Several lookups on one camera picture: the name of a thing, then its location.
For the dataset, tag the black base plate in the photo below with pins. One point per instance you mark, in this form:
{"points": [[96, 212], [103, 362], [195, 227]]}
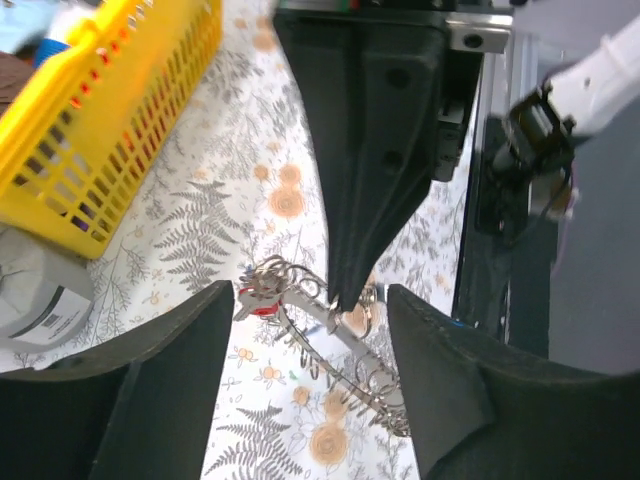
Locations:
{"points": [[503, 285]]}

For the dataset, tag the white blue bottle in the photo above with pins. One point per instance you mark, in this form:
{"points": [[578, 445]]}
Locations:
{"points": [[56, 39]]}

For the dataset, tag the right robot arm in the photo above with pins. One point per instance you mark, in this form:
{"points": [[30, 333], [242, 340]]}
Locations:
{"points": [[570, 105]]}

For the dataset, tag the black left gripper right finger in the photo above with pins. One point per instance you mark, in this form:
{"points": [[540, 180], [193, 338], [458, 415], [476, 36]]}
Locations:
{"points": [[480, 409]]}

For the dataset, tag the floral tablecloth mat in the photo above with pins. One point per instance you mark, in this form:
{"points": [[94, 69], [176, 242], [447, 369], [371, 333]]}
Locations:
{"points": [[235, 184]]}

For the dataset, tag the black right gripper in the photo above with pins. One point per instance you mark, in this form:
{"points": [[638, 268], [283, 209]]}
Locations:
{"points": [[369, 81]]}

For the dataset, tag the yellow plastic basket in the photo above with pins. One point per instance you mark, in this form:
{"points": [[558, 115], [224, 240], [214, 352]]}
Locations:
{"points": [[83, 134]]}

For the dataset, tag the metal disc with keyrings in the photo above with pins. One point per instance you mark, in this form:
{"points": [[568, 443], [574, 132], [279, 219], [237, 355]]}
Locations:
{"points": [[351, 350]]}

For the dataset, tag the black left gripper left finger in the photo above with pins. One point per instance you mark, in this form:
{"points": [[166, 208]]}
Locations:
{"points": [[138, 406]]}

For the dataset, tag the light blue chips bag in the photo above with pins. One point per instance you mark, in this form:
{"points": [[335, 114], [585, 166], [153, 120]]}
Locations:
{"points": [[24, 24]]}

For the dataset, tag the grey paper-wrapped roll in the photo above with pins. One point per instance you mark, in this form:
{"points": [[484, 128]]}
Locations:
{"points": [[47, 294]]}

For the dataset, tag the key with red tag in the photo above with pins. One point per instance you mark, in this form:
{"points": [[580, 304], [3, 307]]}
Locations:
{"points": [[256, 302]]}

